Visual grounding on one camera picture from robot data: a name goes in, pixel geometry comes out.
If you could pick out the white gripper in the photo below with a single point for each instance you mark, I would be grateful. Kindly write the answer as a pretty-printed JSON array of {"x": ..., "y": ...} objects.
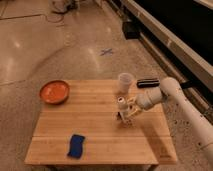
[{"x": 133, "y": 108}]

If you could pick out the white bottle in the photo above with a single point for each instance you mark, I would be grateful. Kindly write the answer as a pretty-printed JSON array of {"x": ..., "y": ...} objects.
[{"x": 123, "y": 110}]

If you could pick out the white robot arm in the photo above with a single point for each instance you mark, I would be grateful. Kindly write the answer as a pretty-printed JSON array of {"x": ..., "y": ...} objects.
[{"x": 169, "y": 88}]

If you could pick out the black rectangular case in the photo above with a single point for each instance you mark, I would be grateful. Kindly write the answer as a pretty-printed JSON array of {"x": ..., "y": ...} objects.
[{"x": 146, "y": 83}]

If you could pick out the translucent plastic cup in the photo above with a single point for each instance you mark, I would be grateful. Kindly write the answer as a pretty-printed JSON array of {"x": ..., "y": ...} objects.
[{"x": 124, "y": 82}]

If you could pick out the wooden folding table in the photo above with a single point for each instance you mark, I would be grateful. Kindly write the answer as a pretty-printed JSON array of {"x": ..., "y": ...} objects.
[{"x": 91, "y": 111}]

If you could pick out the blue sponge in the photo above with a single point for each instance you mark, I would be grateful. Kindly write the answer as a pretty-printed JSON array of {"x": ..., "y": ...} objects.
[{"x": 76, "y": 146}]

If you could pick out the black box on floor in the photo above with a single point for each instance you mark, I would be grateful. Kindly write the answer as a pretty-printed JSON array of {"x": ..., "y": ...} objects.
[{"x": 130, "y": 31}]

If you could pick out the orange bowl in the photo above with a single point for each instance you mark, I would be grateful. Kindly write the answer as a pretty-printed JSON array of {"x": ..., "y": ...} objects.
[{"x": 54, "y": 92}]

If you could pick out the white machine base on floor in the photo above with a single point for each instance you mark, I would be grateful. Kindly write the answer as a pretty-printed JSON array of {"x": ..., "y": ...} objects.
[{"x": 62, "y": 6}]

